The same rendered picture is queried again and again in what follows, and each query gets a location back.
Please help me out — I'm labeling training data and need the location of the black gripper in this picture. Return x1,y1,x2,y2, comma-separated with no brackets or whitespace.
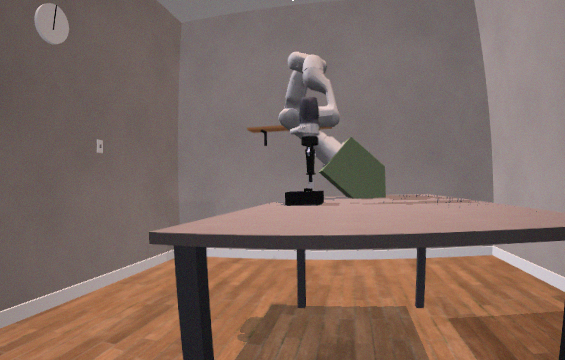
301,136,318,190

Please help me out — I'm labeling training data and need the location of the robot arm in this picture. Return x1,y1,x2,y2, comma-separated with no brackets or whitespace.
279,52,345,168

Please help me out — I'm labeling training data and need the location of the black lighting desk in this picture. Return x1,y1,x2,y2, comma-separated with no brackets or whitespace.
285,188,323,206

